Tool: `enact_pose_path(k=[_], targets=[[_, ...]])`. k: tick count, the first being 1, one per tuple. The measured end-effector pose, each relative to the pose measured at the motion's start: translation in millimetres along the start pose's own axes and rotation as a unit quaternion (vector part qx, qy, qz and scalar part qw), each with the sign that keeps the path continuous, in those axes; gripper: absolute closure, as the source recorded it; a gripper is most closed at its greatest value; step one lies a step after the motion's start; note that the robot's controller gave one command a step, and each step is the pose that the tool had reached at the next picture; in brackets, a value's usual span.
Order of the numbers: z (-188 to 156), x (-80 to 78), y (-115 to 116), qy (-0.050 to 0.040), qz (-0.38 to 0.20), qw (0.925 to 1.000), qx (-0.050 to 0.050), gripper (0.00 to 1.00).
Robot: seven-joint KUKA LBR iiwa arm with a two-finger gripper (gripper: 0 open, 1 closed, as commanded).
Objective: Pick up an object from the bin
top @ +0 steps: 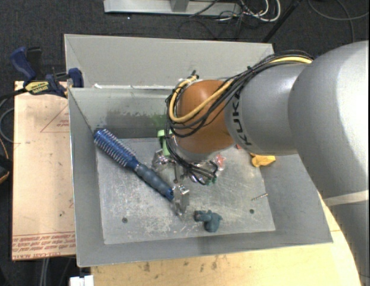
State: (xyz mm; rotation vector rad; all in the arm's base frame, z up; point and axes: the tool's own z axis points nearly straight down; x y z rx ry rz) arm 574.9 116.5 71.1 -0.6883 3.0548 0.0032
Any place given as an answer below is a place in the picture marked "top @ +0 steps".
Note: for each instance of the small brass drill bit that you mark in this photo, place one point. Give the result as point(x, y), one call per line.
point(259, 197)

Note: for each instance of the clear packet with red print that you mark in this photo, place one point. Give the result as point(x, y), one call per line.
point(220, 162)

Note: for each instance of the blue hairbrush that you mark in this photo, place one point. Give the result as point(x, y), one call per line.
point(119, 150)

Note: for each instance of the brown cardboard board, red print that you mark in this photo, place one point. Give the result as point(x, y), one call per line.
point(41, 174)

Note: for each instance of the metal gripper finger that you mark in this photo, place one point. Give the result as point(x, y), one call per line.
point(177, 203)
point(186, 197)

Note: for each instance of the yellow soft thing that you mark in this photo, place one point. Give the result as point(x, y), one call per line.
point(262, 160)

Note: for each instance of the grey metal bin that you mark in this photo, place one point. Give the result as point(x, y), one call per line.
point(128, 189)

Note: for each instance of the clear crumpled plastic wrapper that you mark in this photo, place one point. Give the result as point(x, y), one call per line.
point(161, 159)

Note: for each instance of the light green block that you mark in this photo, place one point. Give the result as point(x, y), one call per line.
point(162, 143)

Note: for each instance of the dark blue-grey toy animal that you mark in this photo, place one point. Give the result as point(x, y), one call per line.
point(211, 220)

